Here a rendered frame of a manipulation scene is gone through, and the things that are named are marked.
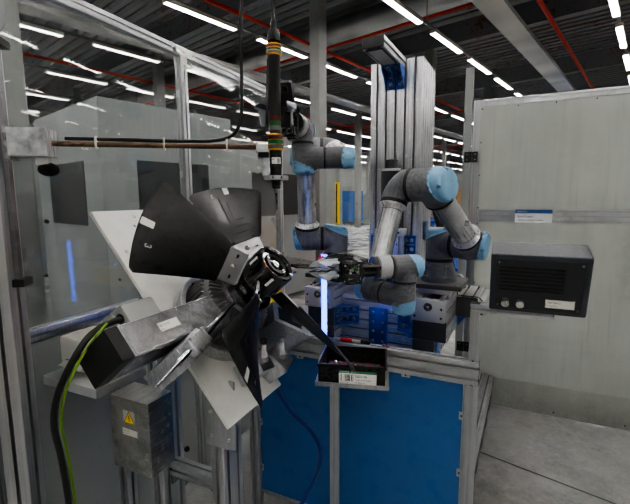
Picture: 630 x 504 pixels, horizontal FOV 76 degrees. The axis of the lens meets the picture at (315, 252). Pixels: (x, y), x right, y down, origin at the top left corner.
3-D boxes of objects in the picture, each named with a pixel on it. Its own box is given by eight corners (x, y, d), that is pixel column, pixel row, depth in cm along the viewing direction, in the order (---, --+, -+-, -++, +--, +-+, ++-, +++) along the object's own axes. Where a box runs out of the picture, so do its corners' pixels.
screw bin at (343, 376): (316, 384, 129) (316, 363, 128) (325, 363, 145) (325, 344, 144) (386, 390, 125) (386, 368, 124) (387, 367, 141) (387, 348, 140)
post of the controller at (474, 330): (467, 361, 134) (470, 303, 131) (468, 358, 137) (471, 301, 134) (477, 362, 133) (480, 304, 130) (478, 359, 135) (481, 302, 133)
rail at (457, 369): (247, 346, 170) (246, 328, 169) (252, 343, 174) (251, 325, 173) (478, 386, 133) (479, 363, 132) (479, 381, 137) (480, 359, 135)
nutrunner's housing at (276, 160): (270, 188, 114) (266, 15, 108) (269, 188, 118) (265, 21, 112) (283, 188, 115) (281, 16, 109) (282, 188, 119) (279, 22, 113)
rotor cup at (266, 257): (246, 318, 106) (279, 290, 101) (216, 273, 108) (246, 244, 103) (274, 305, 119) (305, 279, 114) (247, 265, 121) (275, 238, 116)
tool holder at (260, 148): (257, 179, 112) (256, 142, 111) (256, 180, 119) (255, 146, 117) (289, 179, 113) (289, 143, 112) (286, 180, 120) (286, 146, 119)
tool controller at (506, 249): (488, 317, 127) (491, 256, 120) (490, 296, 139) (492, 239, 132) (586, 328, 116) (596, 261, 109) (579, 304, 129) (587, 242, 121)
